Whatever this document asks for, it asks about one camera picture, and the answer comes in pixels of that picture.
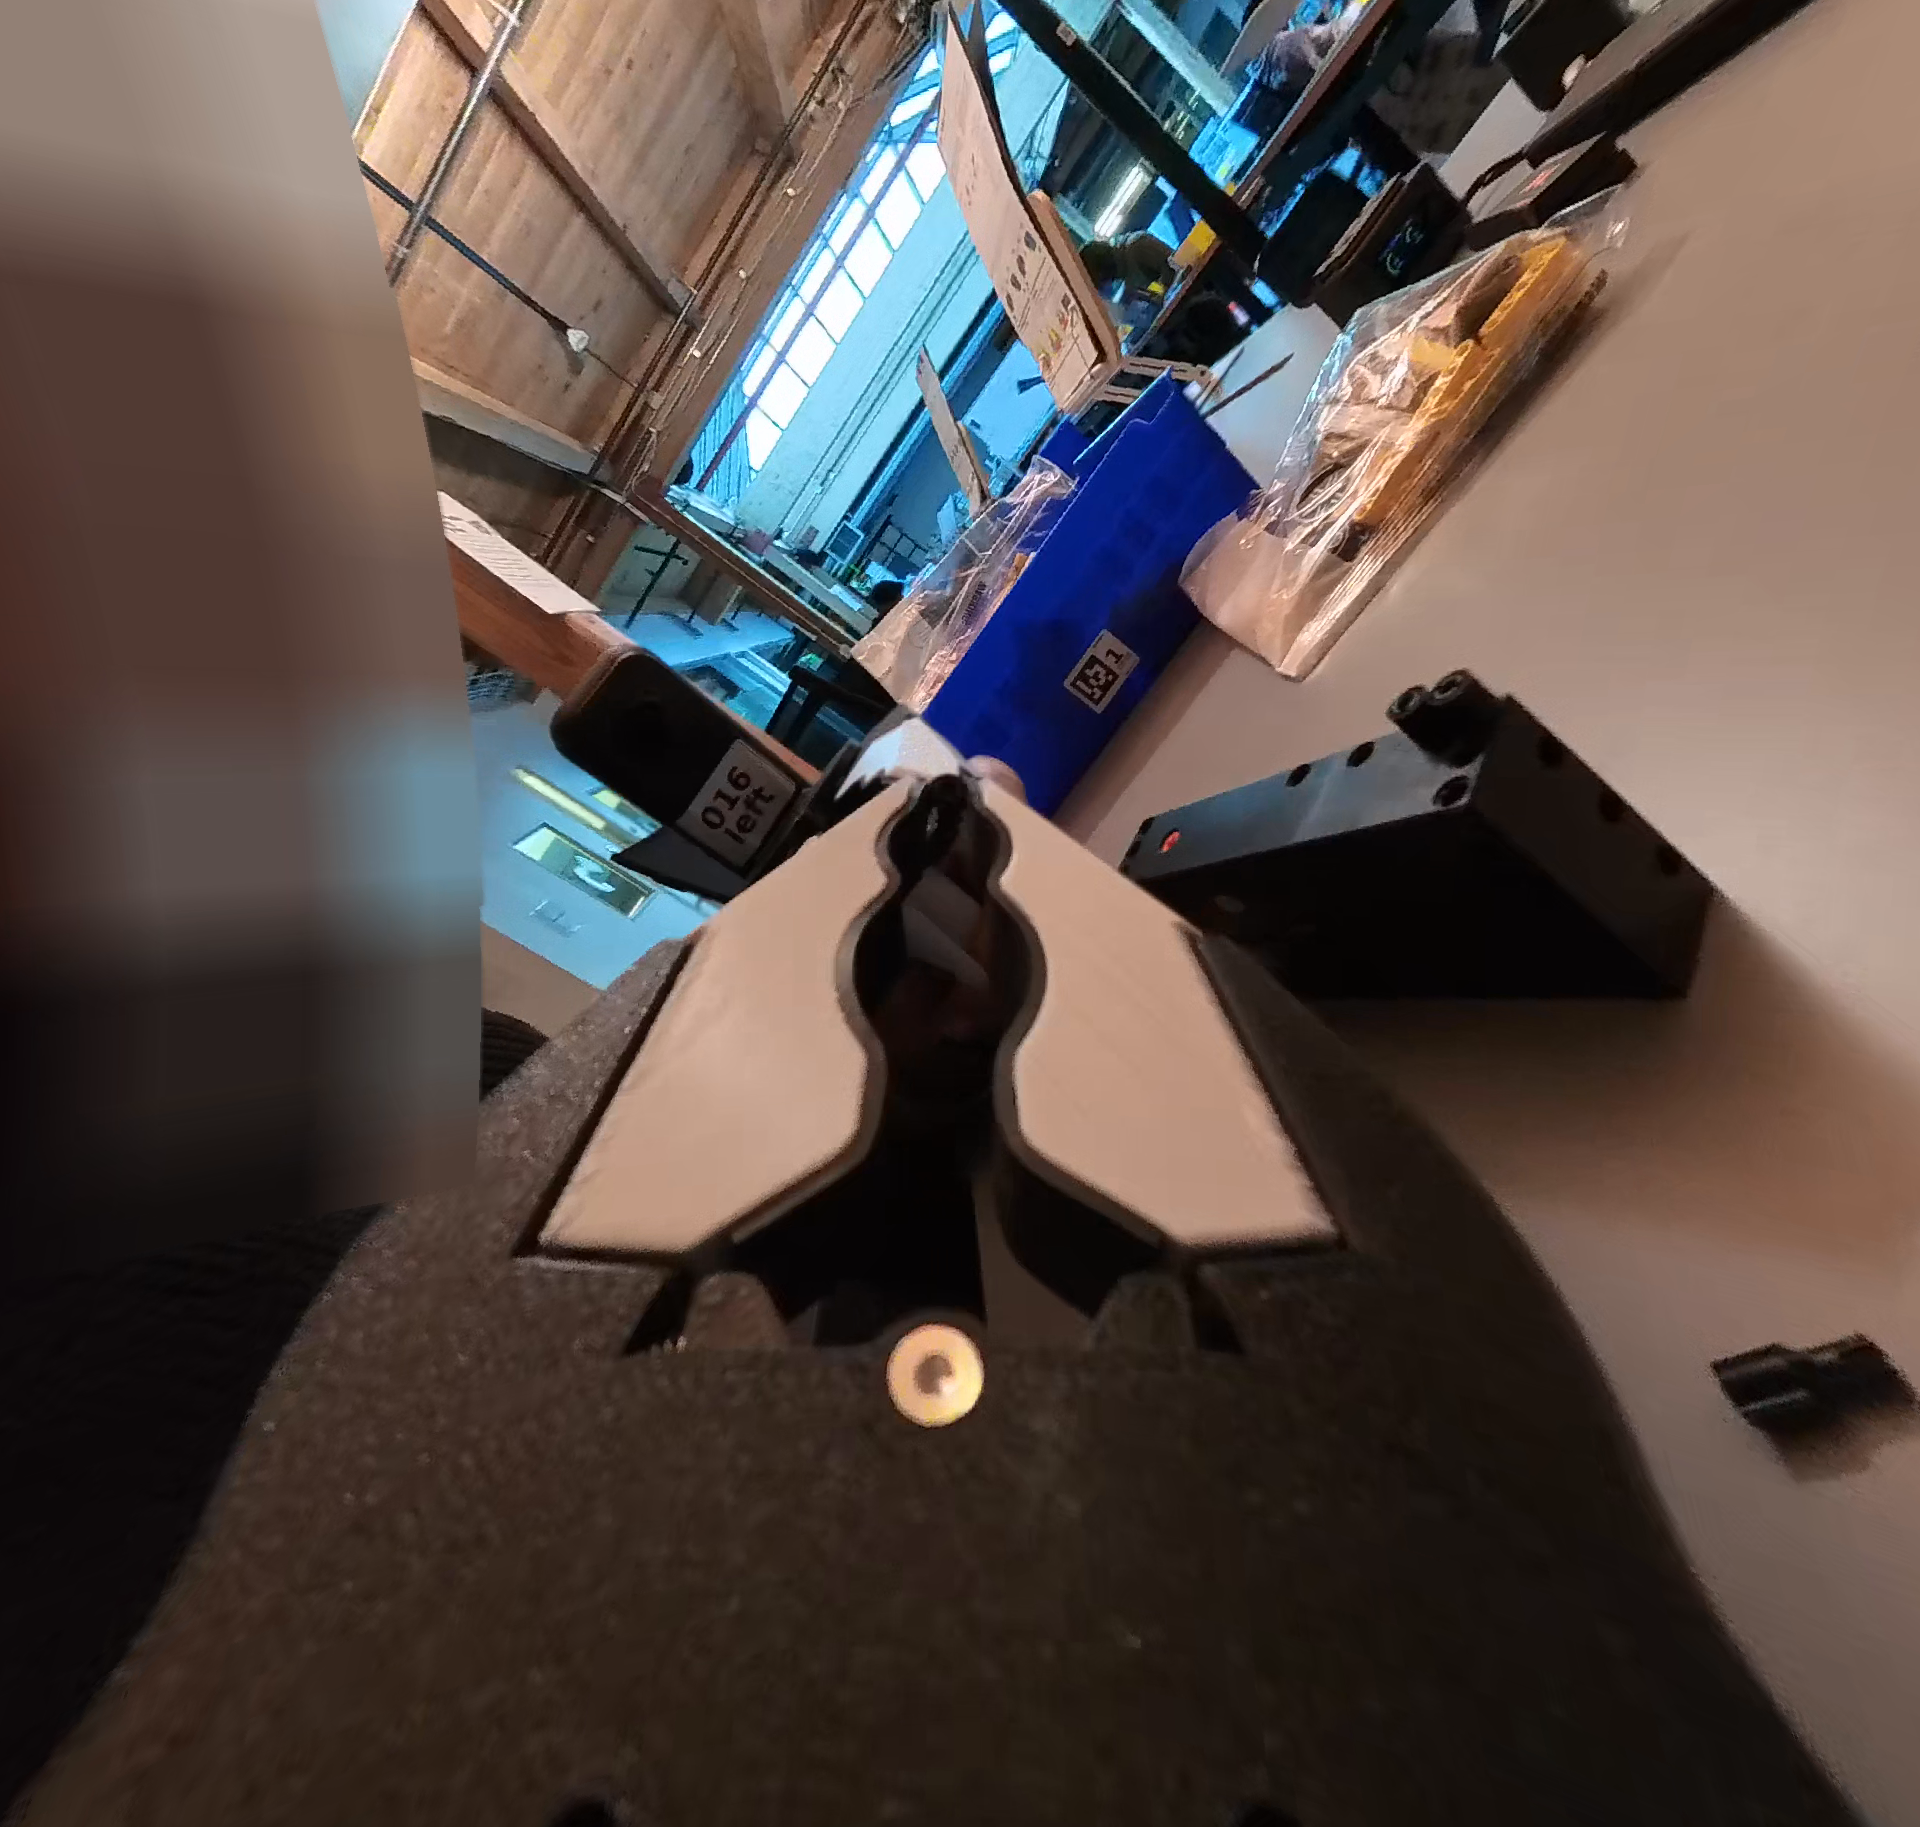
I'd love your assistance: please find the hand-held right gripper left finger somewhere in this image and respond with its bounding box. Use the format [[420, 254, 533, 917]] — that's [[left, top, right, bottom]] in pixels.
[[536, 777, 950, 1259]]

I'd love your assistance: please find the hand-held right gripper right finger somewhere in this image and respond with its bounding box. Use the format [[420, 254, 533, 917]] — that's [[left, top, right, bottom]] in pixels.
[[958, 783, 1342, 1261]]

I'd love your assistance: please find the black perforated block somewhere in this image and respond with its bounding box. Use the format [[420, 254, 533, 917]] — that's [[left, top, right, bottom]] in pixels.
[[1116, 669, 1715, 1005]]

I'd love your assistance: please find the clear plastic bag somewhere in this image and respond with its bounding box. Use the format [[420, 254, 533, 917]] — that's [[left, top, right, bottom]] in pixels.
[[854, 455, 1085, 711]]

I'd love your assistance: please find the blue plastic bin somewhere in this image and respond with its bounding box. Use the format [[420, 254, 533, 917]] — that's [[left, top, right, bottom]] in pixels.
[[901, 373, 1262, 818]]

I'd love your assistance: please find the plastic bag of yellow parts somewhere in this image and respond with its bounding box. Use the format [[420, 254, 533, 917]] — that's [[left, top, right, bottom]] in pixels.
[[1183, 193, 1637, 682]]

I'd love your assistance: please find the brown cardboard box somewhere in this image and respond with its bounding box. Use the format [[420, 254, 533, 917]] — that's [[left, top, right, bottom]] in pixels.
[[936, 0, 1126, 411]]

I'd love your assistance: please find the black device with lit display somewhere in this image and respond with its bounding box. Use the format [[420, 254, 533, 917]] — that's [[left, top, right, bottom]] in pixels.
[[1293, 159, 1472, 311]]

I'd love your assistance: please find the black flat case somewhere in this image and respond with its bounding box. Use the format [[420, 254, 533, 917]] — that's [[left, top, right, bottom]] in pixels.
[[1551, 0, 1899, 135]]

